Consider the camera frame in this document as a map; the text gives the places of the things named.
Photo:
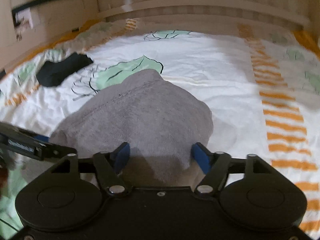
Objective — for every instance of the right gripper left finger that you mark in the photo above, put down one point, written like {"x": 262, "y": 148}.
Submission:
{"x": 108, "y": 166}

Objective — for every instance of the black folded cloth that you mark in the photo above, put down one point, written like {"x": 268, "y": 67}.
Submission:
{"x": 52, "y": 74}

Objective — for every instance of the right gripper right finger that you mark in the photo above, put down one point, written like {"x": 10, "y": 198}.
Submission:
{"x": 215, "y": 168}

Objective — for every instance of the grey knitted hoodie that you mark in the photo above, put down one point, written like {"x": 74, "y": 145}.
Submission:
{"x": 158, "y": 119}

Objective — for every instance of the white leaf-print duvet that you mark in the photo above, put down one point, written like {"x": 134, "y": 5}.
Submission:
{"x": 261, "y": 85}

